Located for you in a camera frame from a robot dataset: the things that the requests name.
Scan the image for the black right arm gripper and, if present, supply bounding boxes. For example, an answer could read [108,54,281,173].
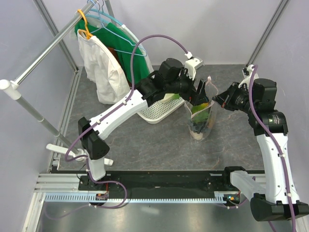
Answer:
[213,81,258,115]

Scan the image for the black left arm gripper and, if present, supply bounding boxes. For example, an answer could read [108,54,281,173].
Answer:
[166,68,209,107]

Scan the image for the green orange toy mango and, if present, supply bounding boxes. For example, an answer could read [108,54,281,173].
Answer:
[191,102,209,114]

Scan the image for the clear zip top bag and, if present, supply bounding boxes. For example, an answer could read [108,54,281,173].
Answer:
[184,76,218,141]

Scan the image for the dark toy grape bunch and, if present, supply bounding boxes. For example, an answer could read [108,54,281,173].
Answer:
[189,122,207,133]

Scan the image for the green white toy cabbage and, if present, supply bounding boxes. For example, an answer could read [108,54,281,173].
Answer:
[160,94,180,103]

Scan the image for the white toy radish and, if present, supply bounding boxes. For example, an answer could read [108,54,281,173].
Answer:
[189,130,204,141]

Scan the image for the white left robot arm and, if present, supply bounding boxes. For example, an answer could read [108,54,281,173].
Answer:
[78,58,209,190]

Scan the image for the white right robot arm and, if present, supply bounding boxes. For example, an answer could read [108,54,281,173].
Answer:
[212,78,309,221]

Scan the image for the white perforated plastic basket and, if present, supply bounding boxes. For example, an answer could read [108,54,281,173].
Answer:
[137,97,184,124]

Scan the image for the white t-shirt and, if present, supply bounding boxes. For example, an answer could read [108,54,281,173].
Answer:
[77,29,130,104]

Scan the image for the green t-shirt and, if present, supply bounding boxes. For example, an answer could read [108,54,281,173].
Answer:
[87,24,150,84]

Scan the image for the orange clothes hanger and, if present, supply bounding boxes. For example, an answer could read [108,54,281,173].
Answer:
[76,9,94,41]

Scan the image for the silver clothes rack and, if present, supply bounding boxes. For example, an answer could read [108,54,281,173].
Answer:
[0,0,114,166]

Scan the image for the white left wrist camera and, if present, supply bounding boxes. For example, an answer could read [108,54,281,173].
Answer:
[184,52,204,81]

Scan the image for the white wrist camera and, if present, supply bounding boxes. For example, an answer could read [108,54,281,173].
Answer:
[239,64,255,88]
[184,52,204,81]

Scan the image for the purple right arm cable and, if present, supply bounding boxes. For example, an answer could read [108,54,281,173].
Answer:
[216,64,297,232]

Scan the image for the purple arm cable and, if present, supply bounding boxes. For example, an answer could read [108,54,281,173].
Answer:
[43,35,194,219]
[216,64,297,232]

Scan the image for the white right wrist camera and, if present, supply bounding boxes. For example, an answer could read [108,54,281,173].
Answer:
[239,64,255,88]

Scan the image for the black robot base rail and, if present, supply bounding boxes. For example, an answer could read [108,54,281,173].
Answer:
[77,170,264,194]

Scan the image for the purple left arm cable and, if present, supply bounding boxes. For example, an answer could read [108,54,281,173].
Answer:
[43,35,194,219]

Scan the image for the white slotted cable duct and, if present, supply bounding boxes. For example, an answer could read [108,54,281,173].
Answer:
[44,192,244,203]

